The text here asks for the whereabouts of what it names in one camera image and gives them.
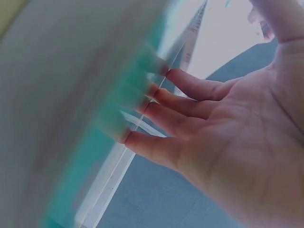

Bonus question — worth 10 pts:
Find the person's right hand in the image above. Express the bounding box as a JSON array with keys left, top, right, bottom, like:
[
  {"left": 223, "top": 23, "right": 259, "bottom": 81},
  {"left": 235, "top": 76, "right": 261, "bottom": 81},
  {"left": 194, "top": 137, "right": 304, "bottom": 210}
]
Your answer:
[{"left": 124, "top": 0, "right": 304, "bottom": 228}]

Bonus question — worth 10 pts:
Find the clear acrylic board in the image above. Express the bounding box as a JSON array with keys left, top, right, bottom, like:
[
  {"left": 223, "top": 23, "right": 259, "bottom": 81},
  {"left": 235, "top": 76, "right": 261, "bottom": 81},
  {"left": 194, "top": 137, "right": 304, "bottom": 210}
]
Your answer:
[{"left": 40, "top": 0, "right": 209, "bottom": 228}]

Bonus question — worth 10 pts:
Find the white paper sheet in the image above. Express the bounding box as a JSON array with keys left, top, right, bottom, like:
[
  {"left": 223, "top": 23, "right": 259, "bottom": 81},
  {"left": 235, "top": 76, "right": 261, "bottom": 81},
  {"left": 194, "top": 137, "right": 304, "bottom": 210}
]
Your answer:
[{"left": 187, "top": 0, "right": 278, "bottom": 81}]

